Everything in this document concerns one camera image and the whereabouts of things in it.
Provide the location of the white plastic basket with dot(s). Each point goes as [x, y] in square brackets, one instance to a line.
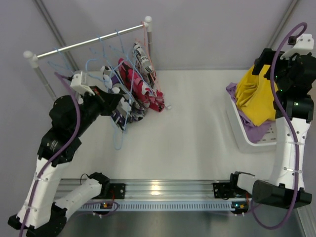
[267, 144]

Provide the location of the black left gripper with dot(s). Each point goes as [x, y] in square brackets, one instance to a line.
[104, 98]

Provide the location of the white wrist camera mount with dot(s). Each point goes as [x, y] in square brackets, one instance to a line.
[304, 44]
[79, 84]

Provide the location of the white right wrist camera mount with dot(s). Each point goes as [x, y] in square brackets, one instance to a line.
[304, 44]

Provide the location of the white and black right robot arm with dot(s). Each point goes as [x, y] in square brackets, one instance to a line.
[285, 187]

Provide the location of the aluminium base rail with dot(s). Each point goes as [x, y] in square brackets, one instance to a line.
[167, 190]

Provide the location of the grey black white camouflage trousers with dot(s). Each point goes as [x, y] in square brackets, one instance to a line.
[125, 112]

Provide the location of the yellow trousers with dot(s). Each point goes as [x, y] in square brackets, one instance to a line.
[254, 97]

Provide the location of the aluminium frame post right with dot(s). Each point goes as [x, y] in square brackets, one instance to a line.
[290, 9]

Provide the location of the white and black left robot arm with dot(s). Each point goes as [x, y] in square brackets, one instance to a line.
[42, 215]

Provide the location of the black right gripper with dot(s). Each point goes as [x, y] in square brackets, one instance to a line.
[264, 63]

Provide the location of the pink wire hanger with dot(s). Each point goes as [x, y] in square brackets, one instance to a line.
[147, 46]

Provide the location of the pink camouflage trousers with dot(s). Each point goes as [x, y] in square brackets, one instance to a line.
[146, 96]

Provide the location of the purple trousers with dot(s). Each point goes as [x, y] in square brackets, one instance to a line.
[254, 133]

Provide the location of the aluminium frame post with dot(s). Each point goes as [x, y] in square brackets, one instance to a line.
[290, 9]
[43, 11]

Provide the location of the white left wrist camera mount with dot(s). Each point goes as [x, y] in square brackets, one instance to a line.
[79, 84]

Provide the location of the grey slotted cable duct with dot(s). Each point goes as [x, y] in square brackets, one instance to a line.
[204, 205]

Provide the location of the white and metal clothes rack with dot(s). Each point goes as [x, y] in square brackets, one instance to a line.
[33, 58]

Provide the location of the aluminium frame post left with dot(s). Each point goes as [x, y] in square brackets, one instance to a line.
[43, 11]

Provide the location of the white black print trousers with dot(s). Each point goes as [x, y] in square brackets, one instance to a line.
[144, 65]

